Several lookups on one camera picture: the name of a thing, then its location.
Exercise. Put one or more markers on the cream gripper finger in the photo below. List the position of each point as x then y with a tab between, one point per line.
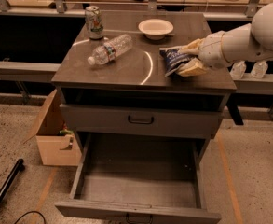
193	68
192	47

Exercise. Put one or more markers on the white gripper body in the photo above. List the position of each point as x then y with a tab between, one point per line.
211	50

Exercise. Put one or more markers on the blue chip bag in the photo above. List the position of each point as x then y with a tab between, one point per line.
175	60

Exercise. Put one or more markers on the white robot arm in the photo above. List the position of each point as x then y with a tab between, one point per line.
252	42

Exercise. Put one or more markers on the white paper bowl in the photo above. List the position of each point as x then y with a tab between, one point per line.
155	29

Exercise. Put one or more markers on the clear bottle on shelf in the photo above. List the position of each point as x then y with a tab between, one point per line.
259	69
238	69

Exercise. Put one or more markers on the closed middle drawer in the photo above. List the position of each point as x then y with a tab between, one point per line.
169	123

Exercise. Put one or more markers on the clear plastic water bottle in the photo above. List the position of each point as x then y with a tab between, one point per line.
110	50

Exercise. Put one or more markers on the grey drawer cabinet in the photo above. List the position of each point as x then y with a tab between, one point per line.
137	78

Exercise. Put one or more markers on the green white soda can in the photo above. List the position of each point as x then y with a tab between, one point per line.
93	20

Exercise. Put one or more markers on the open bottom drawer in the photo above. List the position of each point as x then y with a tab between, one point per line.
136	179

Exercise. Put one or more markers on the green item in box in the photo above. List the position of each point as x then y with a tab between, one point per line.
65	131

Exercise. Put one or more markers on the cardboard box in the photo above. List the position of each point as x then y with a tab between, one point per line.
54	150

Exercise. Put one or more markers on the black pole on floor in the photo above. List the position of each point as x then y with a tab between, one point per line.
18	167

